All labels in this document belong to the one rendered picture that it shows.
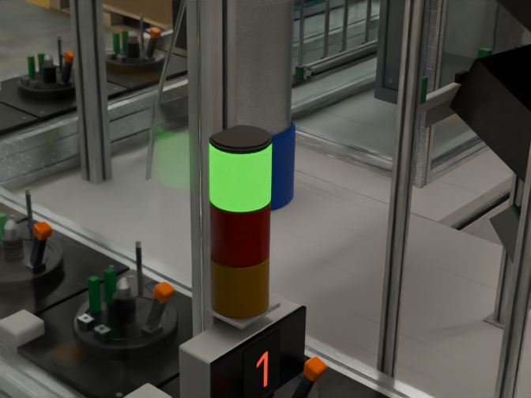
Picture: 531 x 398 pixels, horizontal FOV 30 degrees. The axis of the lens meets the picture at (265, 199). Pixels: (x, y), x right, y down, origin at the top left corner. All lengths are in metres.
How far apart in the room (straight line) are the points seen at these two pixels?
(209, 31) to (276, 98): 1.07
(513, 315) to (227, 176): 0.51
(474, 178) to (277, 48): 0.55
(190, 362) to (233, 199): 0.15
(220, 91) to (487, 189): 1.32
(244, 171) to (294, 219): 1.11
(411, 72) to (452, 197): 0.89
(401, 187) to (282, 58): 0.67
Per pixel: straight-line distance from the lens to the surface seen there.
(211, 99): 0.78
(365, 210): 1.92
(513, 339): 1.19
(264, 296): 0.84
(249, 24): 1.77
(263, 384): 0.89
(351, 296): 1.64
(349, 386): 1.25
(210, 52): 0.77
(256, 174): 0.78
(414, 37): 1.13
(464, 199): 2.01
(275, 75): 1.81
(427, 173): 2.04
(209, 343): 0.84
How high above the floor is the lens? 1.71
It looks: 26 degrees down
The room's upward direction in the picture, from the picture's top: 1 degrees clockwise
